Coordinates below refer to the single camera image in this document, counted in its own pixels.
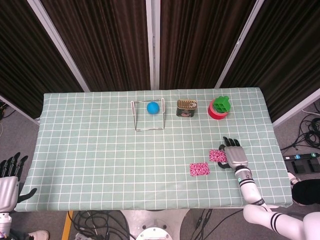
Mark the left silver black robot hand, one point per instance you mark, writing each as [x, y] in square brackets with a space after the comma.
[7, 192]

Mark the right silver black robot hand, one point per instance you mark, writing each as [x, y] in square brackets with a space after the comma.
[236, 157]

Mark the pink patterned pad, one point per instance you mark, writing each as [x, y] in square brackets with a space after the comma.
[199, 169]
[216, 155]

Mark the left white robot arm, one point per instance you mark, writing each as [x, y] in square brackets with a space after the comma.
[5, 222]

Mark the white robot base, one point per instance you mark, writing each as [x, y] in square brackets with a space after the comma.
[155, 217]

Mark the red tape roll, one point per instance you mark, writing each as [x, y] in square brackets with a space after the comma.
[215, 115]

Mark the white shoe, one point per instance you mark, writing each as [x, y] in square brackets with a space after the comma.
[38, 235]
[291, 178]

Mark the green plastic grid block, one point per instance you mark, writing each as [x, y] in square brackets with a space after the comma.
[220, 100]

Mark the black foot pedal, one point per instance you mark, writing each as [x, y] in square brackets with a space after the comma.
[299, 167]
[314, 165]

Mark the yellow floor tape strip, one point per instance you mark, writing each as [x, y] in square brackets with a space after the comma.
[67, 225]

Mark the dark green meat can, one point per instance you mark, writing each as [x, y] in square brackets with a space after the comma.
[186, 105]

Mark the black fabric mass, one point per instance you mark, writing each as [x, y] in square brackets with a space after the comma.
[307, 192]

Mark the blue ball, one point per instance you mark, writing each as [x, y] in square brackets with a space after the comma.
[153, 108]

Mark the green checked tablecloth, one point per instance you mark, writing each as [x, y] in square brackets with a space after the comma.
[100, 162]

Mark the dark brown curtain panel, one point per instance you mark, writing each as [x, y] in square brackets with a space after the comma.
[200, 42]
[287, 50]
[30, 62]
[105, 45]

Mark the white partition base rail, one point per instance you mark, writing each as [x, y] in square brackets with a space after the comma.
[20, 110]
[297, 108]

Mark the white partition post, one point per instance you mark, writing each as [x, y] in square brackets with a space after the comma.
[61, 48]
[153, 37]
[240, 44]

